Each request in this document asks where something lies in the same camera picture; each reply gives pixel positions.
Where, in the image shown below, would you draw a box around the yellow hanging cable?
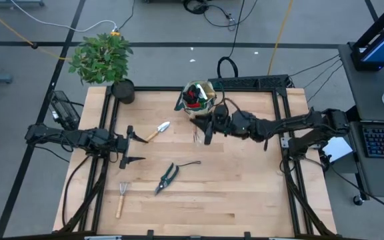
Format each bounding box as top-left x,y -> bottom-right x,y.
267,0 -> 295,76

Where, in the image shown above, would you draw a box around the green leafy plant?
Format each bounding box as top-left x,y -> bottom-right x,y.
67,32 -> 135,85

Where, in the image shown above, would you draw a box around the red and black gardening glove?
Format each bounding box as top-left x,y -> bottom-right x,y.
181,84 -> 202,109

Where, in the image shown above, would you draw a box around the black cable tray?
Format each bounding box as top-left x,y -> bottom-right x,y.
207,74 -> 293,90

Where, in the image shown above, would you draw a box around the hand cultivator wooden handle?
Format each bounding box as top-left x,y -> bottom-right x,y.
115,181 -> 129,219

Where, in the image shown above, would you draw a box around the black looped cable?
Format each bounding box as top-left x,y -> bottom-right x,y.
216,0 -> 246,79

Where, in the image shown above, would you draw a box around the black plant pot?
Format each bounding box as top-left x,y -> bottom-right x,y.
111,78 -> 136,105

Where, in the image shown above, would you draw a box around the cream gardening bag green trim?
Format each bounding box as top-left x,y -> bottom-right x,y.
174,79 -> 225,121

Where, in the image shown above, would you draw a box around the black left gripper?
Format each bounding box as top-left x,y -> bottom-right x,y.
113,125 -> 149,170

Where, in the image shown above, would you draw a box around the black cable bundle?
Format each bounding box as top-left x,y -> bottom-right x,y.
182,0 -> 236,31

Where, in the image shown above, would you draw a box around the grey equipment cart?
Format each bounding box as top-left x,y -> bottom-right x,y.
317,43 -> 384,206

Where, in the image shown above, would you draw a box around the yellow extension cable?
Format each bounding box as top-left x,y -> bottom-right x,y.
0,0 -> 121,63

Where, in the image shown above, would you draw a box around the black power supply box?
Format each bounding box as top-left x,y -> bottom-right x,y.
47,90 -> 81,130

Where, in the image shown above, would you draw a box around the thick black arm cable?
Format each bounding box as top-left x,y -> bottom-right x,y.
61,153 -> 93,228

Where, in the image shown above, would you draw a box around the green handled pruning shears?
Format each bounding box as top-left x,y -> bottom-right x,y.
154,160 -> 202,196

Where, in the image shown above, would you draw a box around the white cable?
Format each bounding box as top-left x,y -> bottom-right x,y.
10,0 -> 118,33

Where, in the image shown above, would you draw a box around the grey metal floor base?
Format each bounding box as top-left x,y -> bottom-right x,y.
0,0 -> 45,8

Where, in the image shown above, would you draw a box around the narrow trowel wooden handle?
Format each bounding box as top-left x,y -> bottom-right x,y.
144,121 -> 171,143

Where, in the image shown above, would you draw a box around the white paper sheet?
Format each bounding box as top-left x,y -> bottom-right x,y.
321,136 -> 354,163

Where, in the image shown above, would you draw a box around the black aluminium table frame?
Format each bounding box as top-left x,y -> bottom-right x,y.
57,85 -> 338,240

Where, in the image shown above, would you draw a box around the thin black floor cable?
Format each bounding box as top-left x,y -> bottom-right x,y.
117,0 -> 136,31

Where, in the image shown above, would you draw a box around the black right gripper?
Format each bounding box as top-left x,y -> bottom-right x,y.
190,105 -> 235,146

